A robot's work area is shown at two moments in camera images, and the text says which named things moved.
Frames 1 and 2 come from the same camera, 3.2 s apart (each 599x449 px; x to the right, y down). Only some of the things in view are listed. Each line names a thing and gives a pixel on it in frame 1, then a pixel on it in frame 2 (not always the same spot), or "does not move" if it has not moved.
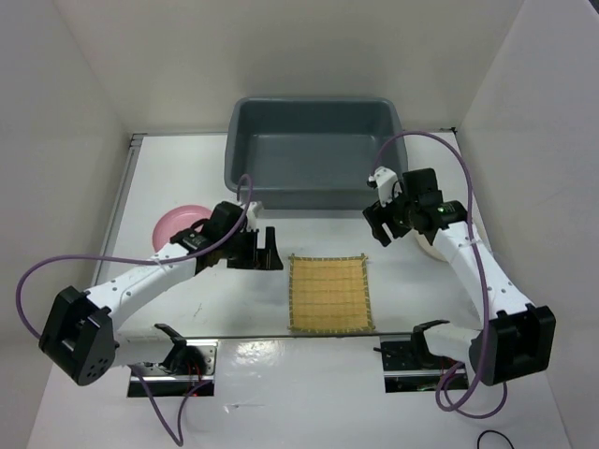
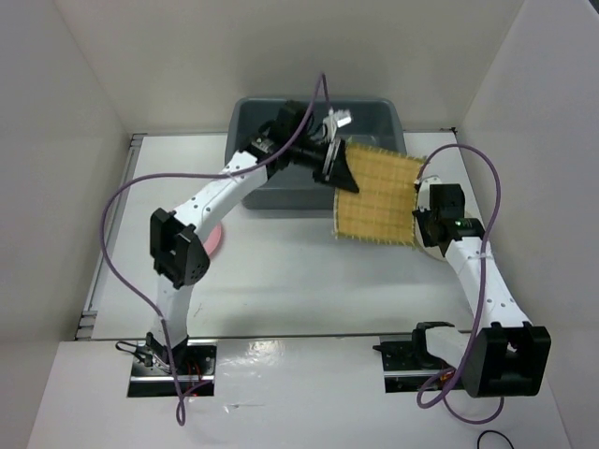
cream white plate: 430,250 does not move
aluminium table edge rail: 104,268 does not move
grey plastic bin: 312,152 does not move
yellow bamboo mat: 329,294 to 383,209
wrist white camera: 254,209 to 339,118
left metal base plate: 186,368 does not move
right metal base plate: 409,366 does not move
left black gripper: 262,259 to 334,169
